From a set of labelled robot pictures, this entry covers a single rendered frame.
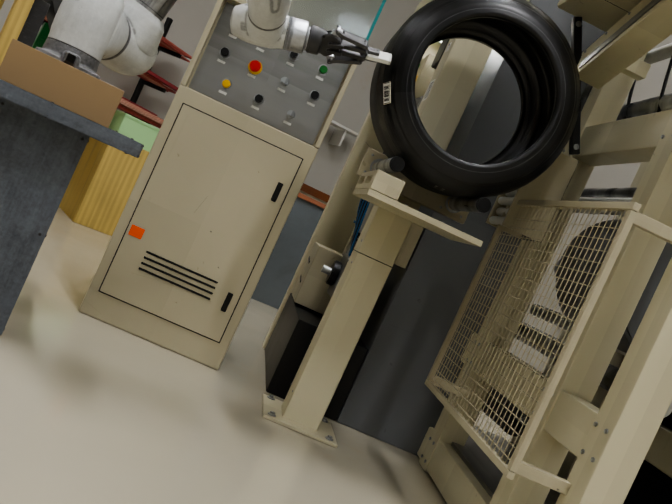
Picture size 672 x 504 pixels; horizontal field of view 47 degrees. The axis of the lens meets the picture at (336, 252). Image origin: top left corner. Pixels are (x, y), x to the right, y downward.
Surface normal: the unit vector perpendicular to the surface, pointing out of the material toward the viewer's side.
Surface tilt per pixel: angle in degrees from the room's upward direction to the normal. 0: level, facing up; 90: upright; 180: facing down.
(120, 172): 90
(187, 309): 90
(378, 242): 90
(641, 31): 162
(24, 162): 90
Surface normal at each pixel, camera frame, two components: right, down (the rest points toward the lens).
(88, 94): 0.36, 0.19
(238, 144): 0.10, 0.07
